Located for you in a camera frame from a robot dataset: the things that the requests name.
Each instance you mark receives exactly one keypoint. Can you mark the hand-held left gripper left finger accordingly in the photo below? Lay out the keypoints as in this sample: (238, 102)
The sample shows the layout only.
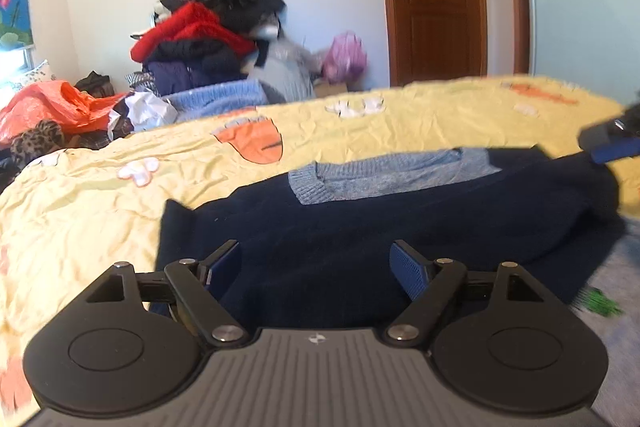
(225, 264)

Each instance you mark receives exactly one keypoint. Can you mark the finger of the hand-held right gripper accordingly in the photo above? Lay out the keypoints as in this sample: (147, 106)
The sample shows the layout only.
(612, 151)

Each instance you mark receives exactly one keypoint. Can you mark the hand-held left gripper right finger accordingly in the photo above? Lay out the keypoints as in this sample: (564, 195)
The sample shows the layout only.
(407, 272)

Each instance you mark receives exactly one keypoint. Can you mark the navy and grey knit sweater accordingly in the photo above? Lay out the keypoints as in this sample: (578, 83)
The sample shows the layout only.
(350, 237)

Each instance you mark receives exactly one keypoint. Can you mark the frosted wardrobe sliding door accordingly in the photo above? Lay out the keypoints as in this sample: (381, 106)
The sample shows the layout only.
(580, 7)

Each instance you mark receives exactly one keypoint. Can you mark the yellow carrot print quilt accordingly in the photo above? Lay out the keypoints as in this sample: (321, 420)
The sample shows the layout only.
(400, 122)

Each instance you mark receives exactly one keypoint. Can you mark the light blue knit sweater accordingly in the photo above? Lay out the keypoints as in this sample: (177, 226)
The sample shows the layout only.
(220, 99)

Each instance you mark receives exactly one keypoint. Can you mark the white crumpled plastic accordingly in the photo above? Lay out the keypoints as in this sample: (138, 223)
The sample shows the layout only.
(147, 109)

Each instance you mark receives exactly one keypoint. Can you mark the black white patterned cloth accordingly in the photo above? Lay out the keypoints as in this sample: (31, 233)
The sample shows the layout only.
(142, 81)

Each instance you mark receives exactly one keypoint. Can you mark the dark navy garment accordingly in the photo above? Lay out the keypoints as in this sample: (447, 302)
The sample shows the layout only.
(185, 67)

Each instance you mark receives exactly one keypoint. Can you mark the grey garment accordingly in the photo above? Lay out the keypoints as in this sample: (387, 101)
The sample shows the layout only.
(285, 69)

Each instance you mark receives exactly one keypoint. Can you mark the dark bag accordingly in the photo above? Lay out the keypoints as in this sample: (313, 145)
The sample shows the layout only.
(92, 83)

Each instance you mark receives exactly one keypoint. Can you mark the leopard print cloth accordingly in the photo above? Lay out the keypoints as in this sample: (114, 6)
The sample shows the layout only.
(37, 139)

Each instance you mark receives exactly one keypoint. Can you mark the pink plastic bag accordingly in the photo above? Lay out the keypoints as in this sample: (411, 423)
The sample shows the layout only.
(345, 54)

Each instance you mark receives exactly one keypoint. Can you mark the orange plastic bag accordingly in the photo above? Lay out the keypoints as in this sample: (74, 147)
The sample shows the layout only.
(45, 104)

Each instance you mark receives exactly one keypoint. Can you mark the red garment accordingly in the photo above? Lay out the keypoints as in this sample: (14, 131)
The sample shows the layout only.
(192, 24)

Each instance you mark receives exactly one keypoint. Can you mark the white floral pillow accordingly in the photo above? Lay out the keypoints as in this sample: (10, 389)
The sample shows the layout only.
(35, 74)

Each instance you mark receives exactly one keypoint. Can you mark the window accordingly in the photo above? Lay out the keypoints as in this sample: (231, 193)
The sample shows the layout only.
(12, 59)

